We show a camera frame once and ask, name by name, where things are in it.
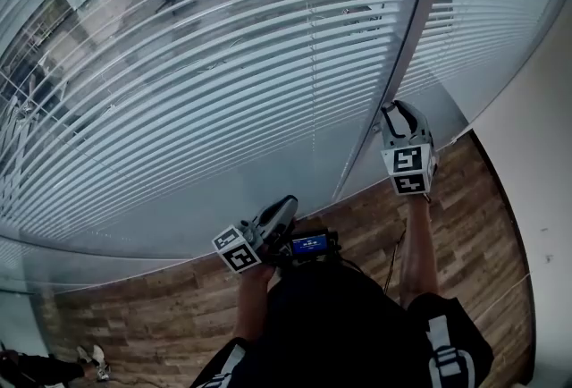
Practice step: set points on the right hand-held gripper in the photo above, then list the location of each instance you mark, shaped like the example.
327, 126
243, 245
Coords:
409, 167

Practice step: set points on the person's right forearm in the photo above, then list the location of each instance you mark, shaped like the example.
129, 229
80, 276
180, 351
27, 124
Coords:
418, 252

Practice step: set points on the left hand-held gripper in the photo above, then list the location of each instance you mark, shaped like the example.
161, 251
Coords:
239, 254

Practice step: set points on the person's left forearm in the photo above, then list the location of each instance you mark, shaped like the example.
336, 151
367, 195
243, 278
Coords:
252, 306

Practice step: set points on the black chest monitor blue screen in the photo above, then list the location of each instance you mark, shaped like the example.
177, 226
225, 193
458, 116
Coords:
310, 243

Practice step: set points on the white window blinds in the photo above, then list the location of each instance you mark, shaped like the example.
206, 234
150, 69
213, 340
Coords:
179, 109

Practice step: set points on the person's black shirt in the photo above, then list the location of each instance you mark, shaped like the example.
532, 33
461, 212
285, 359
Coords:
339, 323

